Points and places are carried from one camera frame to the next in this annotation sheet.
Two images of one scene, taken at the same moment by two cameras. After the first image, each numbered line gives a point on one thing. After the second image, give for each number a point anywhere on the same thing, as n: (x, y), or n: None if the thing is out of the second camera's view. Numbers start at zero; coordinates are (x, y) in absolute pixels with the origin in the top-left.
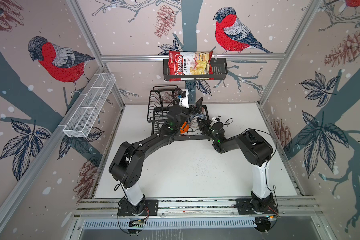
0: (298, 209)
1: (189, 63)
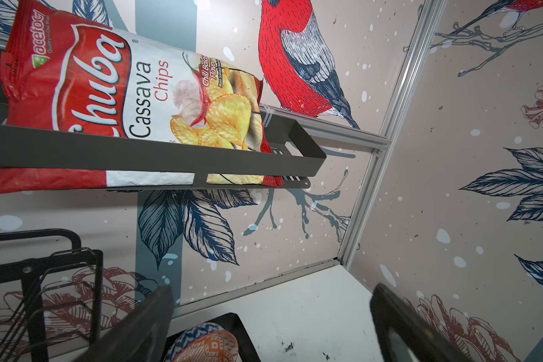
0: None
1: (63, 71)
